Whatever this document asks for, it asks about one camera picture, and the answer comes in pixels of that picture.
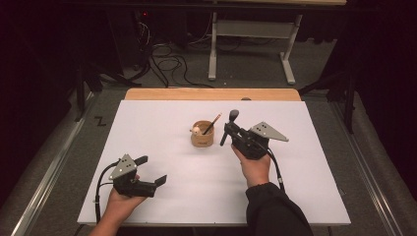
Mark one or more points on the white metal desk frame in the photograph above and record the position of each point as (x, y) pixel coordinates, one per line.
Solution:
(252, 29)

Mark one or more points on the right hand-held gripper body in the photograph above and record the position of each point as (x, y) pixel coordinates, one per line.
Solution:
(254, 144)

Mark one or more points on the white table mat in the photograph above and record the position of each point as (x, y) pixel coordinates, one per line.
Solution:
(196, 183)

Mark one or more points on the black metal stand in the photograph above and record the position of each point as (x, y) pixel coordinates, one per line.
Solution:
(83, 85)
(349, 95)

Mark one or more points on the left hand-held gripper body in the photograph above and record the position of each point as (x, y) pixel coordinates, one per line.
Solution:
(124, 168)

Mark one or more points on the aluminium floor rail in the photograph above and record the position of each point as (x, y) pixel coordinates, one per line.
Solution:
(49, 183)
(370, 170)

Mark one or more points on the wooden cup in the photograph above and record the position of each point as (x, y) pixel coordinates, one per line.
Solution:
(202, 140)

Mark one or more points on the person's right hand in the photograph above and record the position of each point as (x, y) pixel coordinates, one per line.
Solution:
(257, 172)

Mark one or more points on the person's left hand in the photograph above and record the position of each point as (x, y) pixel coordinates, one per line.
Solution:
(122, 203)

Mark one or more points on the thin brush with gold ferrule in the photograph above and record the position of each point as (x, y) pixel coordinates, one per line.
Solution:
(213, 124)

